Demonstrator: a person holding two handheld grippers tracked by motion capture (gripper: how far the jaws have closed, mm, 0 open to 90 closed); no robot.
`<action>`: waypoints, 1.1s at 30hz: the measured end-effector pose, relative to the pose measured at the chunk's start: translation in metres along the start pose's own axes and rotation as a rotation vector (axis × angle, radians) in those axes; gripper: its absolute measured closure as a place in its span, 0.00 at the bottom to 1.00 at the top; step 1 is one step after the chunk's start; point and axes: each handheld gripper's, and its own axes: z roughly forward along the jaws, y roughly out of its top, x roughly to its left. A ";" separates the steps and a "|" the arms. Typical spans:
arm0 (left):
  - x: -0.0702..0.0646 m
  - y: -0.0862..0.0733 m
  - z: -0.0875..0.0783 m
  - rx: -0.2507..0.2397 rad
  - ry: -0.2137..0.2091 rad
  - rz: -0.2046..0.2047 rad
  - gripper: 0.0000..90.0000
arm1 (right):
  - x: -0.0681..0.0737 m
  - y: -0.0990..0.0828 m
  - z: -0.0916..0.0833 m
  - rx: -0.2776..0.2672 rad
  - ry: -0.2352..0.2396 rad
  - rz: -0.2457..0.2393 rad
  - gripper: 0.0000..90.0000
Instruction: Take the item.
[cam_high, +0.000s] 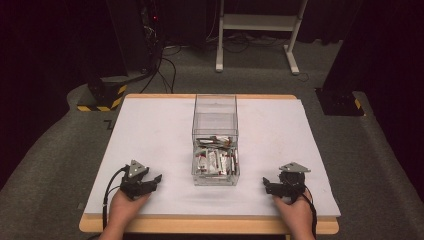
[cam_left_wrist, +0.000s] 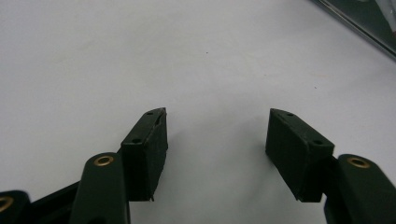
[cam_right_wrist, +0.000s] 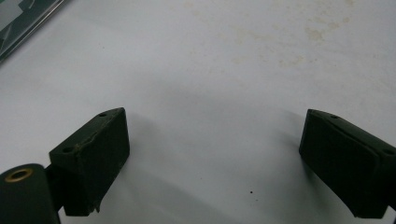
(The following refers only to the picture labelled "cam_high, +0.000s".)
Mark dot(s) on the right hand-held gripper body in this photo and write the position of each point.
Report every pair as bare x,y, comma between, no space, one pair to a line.
291,185

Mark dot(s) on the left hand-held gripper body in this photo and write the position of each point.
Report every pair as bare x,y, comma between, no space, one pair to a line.
133,181

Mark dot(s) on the clear plastic drawer box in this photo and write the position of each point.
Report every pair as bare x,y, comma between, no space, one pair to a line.
215,110

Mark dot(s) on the person's left hand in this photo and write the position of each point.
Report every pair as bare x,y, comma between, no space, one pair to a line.
121,210

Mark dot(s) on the person's right hand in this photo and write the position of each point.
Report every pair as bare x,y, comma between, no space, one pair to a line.
298,216

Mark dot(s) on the white table mat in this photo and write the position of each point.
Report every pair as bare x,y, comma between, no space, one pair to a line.
160,133

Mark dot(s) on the pile of red-white packets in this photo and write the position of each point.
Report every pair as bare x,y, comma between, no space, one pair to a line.
215,161

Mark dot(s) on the black yellow-striped stand base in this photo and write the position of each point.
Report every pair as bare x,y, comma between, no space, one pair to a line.
106,96

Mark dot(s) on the dark computer tower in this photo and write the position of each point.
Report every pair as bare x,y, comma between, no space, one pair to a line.
136,33

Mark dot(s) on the white metal stand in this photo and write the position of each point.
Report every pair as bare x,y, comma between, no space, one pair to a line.
260,22

